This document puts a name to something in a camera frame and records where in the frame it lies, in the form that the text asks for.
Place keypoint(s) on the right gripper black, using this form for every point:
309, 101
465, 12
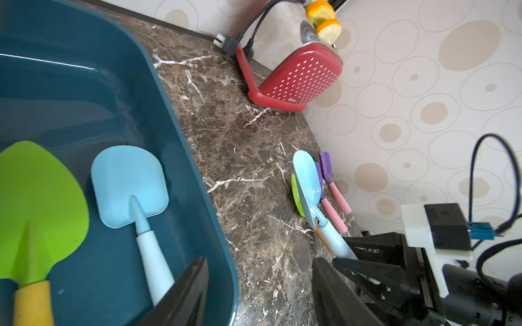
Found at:
396, 279

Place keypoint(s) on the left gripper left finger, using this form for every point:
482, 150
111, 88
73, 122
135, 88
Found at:
184, 303

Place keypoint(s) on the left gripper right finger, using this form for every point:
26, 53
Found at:
334, 302

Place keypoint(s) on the purple shovel pink handle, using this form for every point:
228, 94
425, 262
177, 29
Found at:
327, 173
332, 214

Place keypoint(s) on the green shovel orange handle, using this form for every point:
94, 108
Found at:
296, 196

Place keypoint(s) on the light blue shovel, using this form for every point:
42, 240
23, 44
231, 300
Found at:
130, 187
310, 194

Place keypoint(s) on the green shovel yellow handle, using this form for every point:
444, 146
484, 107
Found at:
44, 219

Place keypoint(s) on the teal plastic storage box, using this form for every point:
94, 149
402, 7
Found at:
76, 82

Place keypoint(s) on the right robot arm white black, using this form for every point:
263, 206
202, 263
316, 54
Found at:
471, 301

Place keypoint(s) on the red polka dot toaster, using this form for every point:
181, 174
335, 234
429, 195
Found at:
300, 78

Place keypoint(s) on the yellow toast slice front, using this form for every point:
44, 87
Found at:
329, 31

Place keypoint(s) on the yellow toast slice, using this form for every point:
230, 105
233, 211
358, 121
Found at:
329, 31
319, 12

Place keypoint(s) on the yellow toast slice back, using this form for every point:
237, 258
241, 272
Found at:
319, 12

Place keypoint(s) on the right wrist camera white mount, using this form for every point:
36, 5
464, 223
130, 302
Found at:
444, 234

